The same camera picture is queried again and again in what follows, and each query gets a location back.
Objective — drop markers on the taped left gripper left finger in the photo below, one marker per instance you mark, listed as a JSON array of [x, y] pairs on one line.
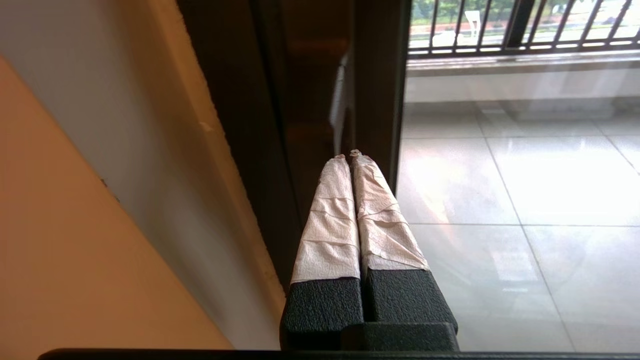
[[325, 240]]

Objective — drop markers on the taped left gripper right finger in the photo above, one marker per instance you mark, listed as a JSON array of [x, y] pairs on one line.
[[390, 240]]

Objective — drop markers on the dark framed sliding glass door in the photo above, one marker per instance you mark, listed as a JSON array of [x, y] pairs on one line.
[[380, 100]]

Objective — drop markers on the grey stone balcony sill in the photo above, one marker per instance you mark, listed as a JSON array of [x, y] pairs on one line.
[[500, 62]]

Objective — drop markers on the black balcony railing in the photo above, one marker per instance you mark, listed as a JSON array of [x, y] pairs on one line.
[[550, 48]]

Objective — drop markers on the dark outer door frame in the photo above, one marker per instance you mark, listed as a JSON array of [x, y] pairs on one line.
[[230, 125]]

